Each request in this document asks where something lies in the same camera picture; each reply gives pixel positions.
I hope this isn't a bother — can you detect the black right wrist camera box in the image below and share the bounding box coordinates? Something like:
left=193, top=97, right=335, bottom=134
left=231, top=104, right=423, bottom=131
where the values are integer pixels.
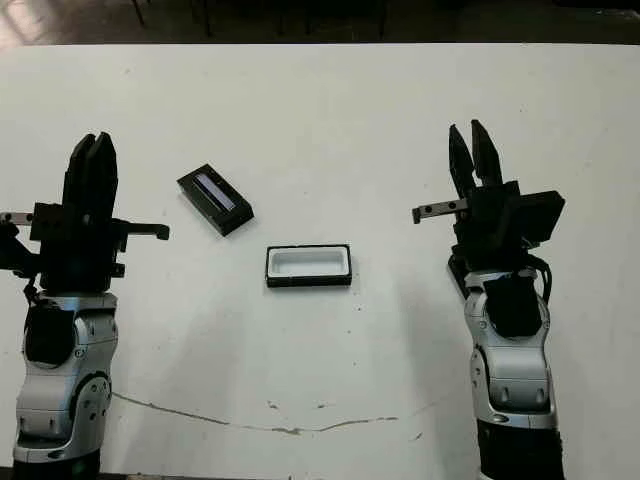
left=514, top=191, right=566, bottom=249

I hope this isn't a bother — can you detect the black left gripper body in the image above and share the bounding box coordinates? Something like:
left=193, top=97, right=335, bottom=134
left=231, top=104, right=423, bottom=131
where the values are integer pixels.
left=0, top=202, right=171, bottom=294

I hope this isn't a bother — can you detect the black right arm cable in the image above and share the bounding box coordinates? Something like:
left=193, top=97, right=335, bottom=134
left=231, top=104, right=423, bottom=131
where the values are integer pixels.
left=529, top=252, right=554, bottom=304

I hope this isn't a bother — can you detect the black box base white insert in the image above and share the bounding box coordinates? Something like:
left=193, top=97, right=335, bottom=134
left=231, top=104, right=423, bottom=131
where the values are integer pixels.
left=264, top=243, right=354, bottom=290

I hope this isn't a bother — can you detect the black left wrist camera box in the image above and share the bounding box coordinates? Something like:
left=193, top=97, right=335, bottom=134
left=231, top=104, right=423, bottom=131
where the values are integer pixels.
left=0, top=222, right=41, bottom=279

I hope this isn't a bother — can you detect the black printed box lid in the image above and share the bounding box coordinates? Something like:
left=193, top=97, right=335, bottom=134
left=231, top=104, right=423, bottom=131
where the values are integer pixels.
left=175, top=162, right=256, bottom=237

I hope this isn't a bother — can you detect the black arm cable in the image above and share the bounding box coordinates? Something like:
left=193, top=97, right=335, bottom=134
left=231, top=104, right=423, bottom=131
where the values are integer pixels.
left=22, top=277, right=44, bottom=311
left=529, top=252, right=554, bottom=304

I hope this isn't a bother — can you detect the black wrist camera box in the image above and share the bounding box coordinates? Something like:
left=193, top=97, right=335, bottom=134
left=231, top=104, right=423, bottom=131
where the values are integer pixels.
left=0, top=222, right=41, bottom=279
left=514, top=191, right=566, bottom=249

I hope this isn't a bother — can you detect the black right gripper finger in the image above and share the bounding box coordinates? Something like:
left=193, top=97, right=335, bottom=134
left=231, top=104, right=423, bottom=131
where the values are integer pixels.
left=469, top=119, right=505, bottom=190
left=448, top=123, right=475, bottom=201

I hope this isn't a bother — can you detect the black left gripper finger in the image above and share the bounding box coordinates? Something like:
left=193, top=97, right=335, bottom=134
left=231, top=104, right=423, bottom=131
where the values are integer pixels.
left=95, top=131, right=120, bottom=220
left=62, top=132, right=99, bottom=221

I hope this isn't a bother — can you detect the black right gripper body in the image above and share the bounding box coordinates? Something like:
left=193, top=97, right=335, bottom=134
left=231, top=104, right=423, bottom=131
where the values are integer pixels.
left=412, top=180, right=531, bottom=274

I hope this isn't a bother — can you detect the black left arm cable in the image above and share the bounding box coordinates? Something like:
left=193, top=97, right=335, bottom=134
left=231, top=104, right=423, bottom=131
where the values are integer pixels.
left=22, top=277, right=44, bottom=311

